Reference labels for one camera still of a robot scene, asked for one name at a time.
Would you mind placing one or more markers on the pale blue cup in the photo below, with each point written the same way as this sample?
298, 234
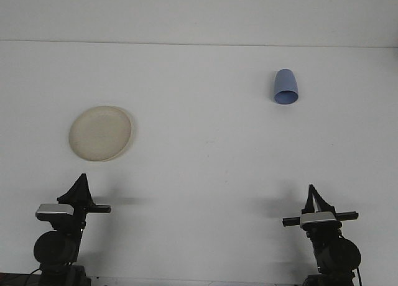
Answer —
286, 87

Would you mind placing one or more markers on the pale round plate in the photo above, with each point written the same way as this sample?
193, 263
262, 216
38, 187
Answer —
99, 133

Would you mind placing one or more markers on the dark robot cart deck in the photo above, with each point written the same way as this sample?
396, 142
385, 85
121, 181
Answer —
12, 281

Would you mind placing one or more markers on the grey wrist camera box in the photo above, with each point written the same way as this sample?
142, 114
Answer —
54, 209
317, 219

